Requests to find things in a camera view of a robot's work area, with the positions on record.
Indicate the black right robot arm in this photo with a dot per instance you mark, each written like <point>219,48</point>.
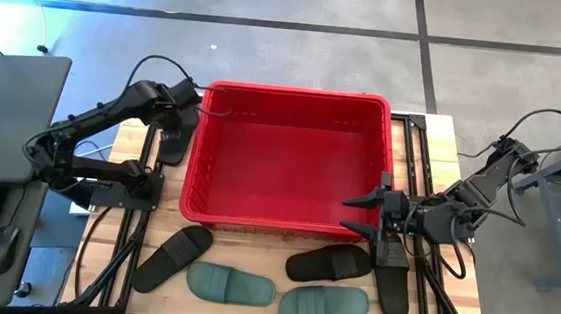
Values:
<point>473,192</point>

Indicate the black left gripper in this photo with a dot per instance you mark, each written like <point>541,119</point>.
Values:
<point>180,101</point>

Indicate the grey desk panel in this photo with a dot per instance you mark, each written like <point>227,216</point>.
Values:
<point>8,115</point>

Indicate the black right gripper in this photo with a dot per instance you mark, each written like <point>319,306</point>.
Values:
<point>399,209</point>

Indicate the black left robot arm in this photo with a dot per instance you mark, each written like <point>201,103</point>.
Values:
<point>93,117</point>

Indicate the black caster wheel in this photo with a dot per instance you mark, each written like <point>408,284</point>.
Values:
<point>23,288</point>

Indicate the black rubber slide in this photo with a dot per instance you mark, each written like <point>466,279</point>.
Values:
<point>172,259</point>
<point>395,291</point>
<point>327,262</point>
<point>175,151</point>

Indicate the green rubber slide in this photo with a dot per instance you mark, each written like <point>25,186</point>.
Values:
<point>230,284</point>
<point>324,306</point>

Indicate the red plastic bin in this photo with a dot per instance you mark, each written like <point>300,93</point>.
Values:
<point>284,167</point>

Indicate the black computer mouse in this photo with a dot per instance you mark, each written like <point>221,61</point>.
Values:
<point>1,250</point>

